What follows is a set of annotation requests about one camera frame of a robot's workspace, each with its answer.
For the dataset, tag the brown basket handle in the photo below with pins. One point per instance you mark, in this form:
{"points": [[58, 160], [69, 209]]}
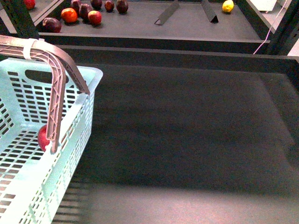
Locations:
{"points": [[60, 63]]}

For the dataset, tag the red apple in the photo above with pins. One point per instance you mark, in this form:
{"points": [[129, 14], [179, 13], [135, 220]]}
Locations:
{"points": [[30, 4], [43, 142], [95, 17]]}

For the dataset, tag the light blue plastic basket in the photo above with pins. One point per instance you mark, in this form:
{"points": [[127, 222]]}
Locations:
{"points": [[33, 180]]}

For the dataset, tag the red apple in cluster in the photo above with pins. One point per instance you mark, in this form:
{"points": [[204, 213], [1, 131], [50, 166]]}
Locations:
{"points": [[95, 17]]}

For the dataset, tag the lower black produce tray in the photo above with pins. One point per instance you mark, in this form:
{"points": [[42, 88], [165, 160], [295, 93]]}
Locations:
{"points": [[182, 137]]}

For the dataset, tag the black produce tray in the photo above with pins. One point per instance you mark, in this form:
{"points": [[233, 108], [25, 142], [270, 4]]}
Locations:
{"points": [[242, 31], [43, 9], [182, 137]]}

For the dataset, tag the flat black divider strip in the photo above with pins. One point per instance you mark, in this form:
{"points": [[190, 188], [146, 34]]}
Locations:
{"points": [[167, 13]]}

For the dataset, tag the dark plum back right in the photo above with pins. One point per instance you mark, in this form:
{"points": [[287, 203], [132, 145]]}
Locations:
{"points": [[122, 6]]}

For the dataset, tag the small dark red plum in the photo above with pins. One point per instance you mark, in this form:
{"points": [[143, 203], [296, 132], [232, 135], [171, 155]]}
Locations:
{"points": [[109, 6]]}

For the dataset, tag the upper black produce tray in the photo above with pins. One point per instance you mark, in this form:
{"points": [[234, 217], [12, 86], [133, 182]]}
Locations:
{"points": [[242, 31]]}

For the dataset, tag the black triangular divider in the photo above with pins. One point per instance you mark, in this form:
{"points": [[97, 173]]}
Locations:
{"points": [[210, 13]]}

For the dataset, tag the dark plum back left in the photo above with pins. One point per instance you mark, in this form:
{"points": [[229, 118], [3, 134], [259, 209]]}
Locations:
{"points": [[96, 4]]}

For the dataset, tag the dark plum middle cluster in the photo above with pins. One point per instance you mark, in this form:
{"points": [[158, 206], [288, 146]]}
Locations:
{"points": [[84, 10]]}

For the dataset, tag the orange red fruit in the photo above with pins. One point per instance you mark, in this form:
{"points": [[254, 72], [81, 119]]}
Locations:
{"points": [[69, 15]]}

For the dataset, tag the dark plum behind orange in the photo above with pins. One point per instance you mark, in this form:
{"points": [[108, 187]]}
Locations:
{"points": [[75, 4]]}

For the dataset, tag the dark plum front left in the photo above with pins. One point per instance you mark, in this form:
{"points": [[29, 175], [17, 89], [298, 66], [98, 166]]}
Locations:
{"points": [[52, 25]]}

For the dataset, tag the yellow lemon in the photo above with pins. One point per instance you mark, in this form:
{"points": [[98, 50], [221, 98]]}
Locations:
{"points": [[227, 6]]}

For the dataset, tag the white zip tie left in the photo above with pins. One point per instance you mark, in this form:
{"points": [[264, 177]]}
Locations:
{"points": [[27, 47]]}

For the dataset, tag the left black produce tray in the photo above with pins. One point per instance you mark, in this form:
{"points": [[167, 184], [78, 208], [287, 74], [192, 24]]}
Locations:
{"points": [[43, 9]]}

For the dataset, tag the white blue chest freezer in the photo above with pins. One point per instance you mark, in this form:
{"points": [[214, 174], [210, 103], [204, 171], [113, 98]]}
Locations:
{"points": [[266, 5]]}

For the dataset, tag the black perforated shelf post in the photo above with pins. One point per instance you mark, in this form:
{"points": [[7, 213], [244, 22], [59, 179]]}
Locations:
{"points": [[287, 33]]}

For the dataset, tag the black shelf post middle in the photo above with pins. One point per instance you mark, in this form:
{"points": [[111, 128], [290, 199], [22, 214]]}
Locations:
{"points": [[20, 18]]}

